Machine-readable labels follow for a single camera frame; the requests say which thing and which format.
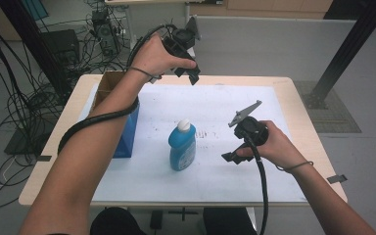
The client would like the left hand-held gripper black cable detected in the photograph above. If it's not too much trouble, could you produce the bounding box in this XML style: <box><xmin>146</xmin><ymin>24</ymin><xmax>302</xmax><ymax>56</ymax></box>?
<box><xmin>57</xmin><ymin>23</ymin><xmax>179</xmax><ymax>156</ymax></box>

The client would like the person's left hand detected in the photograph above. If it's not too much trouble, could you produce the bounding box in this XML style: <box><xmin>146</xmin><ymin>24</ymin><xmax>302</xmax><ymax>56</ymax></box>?
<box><xmin>130</xmin><ymin>32</ymin><xmax>198</xmax><ymax>79</ymax></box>

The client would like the computer tower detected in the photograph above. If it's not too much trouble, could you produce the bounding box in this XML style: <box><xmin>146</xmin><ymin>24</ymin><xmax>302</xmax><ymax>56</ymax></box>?
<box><xmin>91</xmin><ymin>8</ymin><xmax>122</xmax><ymax>57</ymax></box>

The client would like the right wrist strap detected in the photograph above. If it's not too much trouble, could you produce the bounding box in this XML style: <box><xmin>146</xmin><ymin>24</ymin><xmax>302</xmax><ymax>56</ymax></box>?
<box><xmin>275</xmin><ymin>160</ymin><xmax>315</xmax><ymax>173</ymax></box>

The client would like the blue cardboard box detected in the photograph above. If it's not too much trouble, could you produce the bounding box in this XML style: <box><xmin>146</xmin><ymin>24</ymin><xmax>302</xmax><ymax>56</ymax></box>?
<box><xmin>87</xmin><ymin>70</ymin><xmax>141</xmax><ymax>160</ymax></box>

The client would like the left wrist strap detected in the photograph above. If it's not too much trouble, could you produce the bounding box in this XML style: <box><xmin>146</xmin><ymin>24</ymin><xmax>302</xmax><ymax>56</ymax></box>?
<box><xmin>126</xmin><ymin>66</ymin><xmax>163</xmax><ymax>81</ymax></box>

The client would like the blue bottle with white cap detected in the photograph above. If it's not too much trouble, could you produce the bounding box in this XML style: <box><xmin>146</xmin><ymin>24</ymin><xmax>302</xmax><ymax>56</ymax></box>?
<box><xmin>167</xmin><ymin>117</ymin><xmax>198</xmax><ymax>172</ymax></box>

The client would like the bundle of black floor cables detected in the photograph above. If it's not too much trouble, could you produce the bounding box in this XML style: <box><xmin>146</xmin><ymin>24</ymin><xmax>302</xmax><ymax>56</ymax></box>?
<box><xmin>0</xmin><ymin>0</ymin><xmax>128</xmax><ymax>210</ymax></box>

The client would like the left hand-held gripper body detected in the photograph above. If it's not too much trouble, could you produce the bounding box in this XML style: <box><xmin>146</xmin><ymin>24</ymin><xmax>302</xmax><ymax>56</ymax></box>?
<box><xmin>162</xmin><ymin>16</ymin><xmax>201</xmax><ymax>71</ymax></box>

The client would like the black floor base plate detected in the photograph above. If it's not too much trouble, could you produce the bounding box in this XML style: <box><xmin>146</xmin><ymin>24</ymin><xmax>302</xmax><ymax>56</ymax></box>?
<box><xmin>3</xmin><ymin>125</ymin><xmax>52</xmax><ymax>157</ymax></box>

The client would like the right hand-held gripper black cable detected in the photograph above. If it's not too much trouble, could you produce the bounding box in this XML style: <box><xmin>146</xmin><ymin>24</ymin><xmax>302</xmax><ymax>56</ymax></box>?
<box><xmin>243</xmin><ymin>135</ymin><xmax>270</xmax><ymax>235</ymax></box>

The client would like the hand-held gripper black cable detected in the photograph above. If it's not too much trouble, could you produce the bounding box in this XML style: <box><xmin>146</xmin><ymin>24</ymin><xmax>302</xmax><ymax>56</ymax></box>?
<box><xmin>243</xmin><ymin>135</ymin><xmax>270</xmax><ymax>235</ymax></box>
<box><xmin>57</xmin><ymin>23</ymin><xmax>179</xmax><ymax>156</ymax></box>

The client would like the person's left leg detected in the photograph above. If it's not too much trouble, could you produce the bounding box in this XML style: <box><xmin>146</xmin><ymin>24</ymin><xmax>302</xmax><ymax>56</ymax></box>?
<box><xmin>89</xmin><ymin>207</ymin><xmax>148</xmax><ymax>235</ymax></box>

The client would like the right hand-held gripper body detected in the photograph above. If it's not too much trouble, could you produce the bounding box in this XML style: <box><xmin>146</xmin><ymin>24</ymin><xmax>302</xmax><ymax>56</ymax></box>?
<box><xmin>228</xmin><ymin>100</ymin><xmax>270</xmax><ymax>148</ymax></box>

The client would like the white table mat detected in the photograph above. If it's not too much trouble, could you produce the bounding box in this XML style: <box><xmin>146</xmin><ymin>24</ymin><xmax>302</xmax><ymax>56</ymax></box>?
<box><xmin>77</xmin><ymin>82</ymin><xmax>307</xmax><ymax>204</ymax></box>

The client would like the white side table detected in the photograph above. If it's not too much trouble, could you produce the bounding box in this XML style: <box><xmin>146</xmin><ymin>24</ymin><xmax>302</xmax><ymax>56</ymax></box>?
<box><xmin>104</xmin><ymin>0</ymin><xmax>197</xmax><ymax>60</ymax></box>

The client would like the person's leg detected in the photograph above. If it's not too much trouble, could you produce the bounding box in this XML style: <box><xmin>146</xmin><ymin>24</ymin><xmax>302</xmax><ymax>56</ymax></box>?
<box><xmin>89</xmin><ymin>207</ymin><xmax>148</xmax><ymax>235</ymax></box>
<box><xmin>203</xmin><ymin>207</ymin><xmax>259</xmax><ymax>235</ymax></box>

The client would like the person's right leg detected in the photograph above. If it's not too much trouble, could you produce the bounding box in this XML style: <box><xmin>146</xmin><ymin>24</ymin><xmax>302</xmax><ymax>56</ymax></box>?
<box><xmin>203</xmin><ymin>207</ymin><xmax>259</xmax><ymax>235</ymax></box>

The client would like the black metal stand post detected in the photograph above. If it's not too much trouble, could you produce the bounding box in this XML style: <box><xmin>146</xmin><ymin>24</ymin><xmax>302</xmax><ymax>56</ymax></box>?
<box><xmin>0</xmin><ymin>0</ymin><xmax>70</xmax><ymax>96</ymax></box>
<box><xmin>306</xmin><ymin>0</ymin><xmax>376</xmax><ymax>111</ymax></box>

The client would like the black equipment case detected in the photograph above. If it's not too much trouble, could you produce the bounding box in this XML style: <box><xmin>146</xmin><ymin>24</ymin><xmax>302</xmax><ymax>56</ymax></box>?
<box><xmin>40</xmin><ymin>28</ymin><xmax>81</xmax><ymax>67</ymax></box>

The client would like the person's right hand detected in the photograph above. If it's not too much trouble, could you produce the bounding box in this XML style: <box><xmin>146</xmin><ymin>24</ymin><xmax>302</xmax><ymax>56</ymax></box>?
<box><xmin>236</xmin><ymin>120</ymin><xmax>307</xmax><ymax>170</ymax></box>

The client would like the wrist strap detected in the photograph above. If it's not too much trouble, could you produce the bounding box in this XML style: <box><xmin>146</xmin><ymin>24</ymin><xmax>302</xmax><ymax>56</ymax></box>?
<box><xmin>275</xmin><ymin>160</ymin><xmax>315</xmax><ymax>173</ymax></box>
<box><xmin>126</xmin><ymin>66</ymin><xmax>163</xmax><ymax>81</ymax></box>

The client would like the grey floor mat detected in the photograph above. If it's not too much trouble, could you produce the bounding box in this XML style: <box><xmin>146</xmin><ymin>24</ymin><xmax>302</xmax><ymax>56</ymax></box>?
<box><xmin>293</xmin><ymin>80</ymin><xmax>362</xmax><ymax>134</ymax></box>

